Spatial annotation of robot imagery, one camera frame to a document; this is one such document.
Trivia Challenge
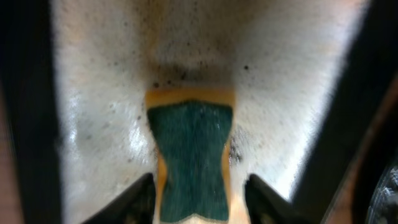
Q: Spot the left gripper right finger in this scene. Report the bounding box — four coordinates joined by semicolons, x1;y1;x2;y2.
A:
244;174;310;224

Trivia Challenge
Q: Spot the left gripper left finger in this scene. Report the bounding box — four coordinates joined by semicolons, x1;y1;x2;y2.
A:
83;173;155;224

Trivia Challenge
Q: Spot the black rectangular sponge tray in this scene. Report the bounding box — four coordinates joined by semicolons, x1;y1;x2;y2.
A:
1;0;397;223

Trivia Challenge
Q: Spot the black round tray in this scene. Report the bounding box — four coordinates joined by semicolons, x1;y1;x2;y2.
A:
365;164;397;224

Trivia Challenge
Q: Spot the green and yellow sponge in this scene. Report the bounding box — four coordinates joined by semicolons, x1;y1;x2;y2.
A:
145;88;235;223

